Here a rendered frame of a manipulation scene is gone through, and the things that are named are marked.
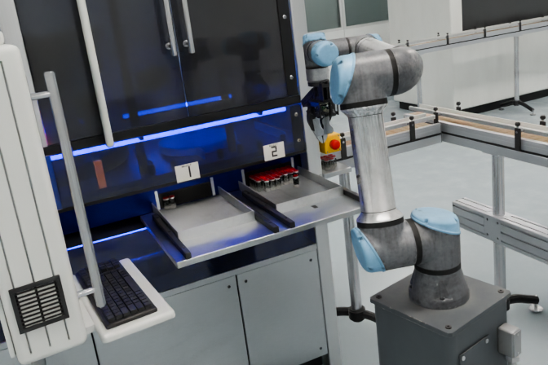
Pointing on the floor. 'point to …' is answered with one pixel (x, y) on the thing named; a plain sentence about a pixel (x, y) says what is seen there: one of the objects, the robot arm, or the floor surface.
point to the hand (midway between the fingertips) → (321, 138)
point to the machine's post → (310, 161)
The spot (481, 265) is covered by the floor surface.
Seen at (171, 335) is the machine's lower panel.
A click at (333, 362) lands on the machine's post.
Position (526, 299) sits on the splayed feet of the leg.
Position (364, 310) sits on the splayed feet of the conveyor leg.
